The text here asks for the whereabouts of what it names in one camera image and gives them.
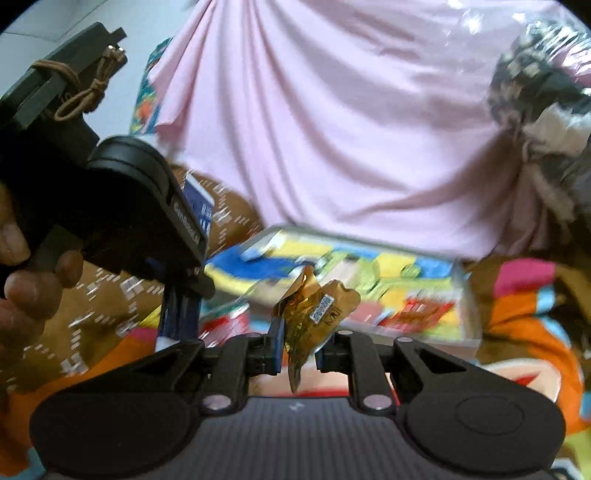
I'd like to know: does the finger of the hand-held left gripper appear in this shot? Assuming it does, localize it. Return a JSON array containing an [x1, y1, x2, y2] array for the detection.
[[180, 281, 204, 343], [156, 276, 182, 352]]

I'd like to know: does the person's left hand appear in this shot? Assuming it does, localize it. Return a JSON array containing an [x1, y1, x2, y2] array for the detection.
[[0, 180, 85, 374]]

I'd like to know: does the pink cloth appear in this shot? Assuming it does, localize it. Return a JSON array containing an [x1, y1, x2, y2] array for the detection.
[[148, 0, 573, 264]]

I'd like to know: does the colourful printed blanket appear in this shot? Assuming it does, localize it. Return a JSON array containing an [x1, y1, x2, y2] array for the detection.
[[0, 254, 591, 480]]

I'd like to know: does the colourful wall poster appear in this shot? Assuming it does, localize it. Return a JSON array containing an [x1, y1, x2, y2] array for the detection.
[[129, 37, 174, 137]]

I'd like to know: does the clear plastic bag of clothes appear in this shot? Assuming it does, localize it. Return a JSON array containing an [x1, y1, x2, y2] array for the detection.
[[487, 0, 591, 259]]

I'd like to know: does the gold brown snack packet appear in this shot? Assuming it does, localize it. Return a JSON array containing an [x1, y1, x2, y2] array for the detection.
[[274, 265, 362, 395]]

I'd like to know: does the dinosaur crayon drawing sheet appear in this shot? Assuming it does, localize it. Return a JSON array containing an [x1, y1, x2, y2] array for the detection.
[[208, 231, 462, 333]]

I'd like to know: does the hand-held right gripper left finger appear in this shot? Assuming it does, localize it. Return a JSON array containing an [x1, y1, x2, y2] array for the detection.
[[139, 318, 284, 414]]

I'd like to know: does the grey shallow box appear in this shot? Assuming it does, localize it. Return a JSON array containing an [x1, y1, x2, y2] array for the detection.
[[203, 224, 483, 348]]

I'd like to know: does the brown cord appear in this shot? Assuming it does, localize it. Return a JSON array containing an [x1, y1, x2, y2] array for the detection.
[[34, 46, 125, 121]]

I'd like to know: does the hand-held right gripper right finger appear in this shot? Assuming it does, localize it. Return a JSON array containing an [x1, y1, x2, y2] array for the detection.
[[316, 330, 467, 412]]

